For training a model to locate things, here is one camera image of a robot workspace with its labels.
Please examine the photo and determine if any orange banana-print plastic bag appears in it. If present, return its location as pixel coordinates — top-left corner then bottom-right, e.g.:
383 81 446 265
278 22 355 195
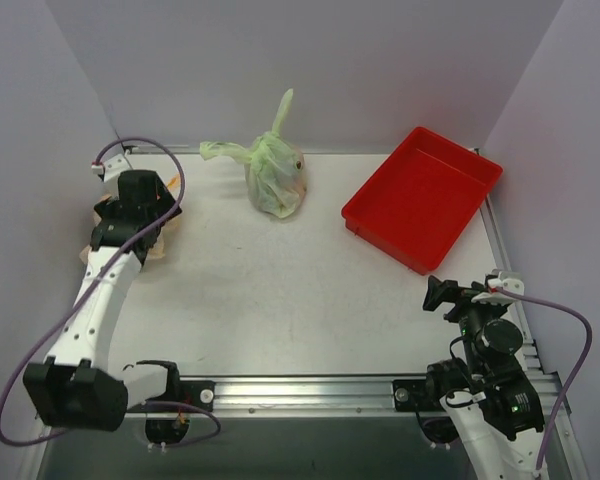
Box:
77 172 186 266

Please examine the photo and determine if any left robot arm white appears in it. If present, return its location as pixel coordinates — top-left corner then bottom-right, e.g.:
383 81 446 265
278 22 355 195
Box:
23 170 182 432

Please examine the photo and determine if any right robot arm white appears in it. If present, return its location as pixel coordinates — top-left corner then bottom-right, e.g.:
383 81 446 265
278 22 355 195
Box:
423 271 548 479

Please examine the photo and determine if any green knotted plastic bag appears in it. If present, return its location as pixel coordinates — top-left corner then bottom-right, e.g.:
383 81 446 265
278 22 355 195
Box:
199 88 308 219

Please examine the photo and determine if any red plastic tray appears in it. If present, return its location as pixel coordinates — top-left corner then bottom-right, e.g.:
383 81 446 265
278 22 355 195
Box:
341 127 503 275

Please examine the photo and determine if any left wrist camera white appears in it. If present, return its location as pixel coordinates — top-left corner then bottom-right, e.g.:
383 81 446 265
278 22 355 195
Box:
91 154 132 183

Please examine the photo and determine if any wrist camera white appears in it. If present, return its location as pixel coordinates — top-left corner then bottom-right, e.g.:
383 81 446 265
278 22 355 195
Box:
91 154 132 183
471 270 525 306

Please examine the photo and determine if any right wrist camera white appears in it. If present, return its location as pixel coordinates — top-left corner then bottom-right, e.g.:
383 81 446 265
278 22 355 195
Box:
471 270 525 306

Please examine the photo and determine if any aluminium front rail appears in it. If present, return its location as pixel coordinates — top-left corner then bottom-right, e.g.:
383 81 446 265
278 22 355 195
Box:
24 372 576 416

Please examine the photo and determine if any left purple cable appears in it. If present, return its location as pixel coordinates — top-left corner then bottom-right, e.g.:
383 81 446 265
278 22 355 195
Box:
0 136 222 447

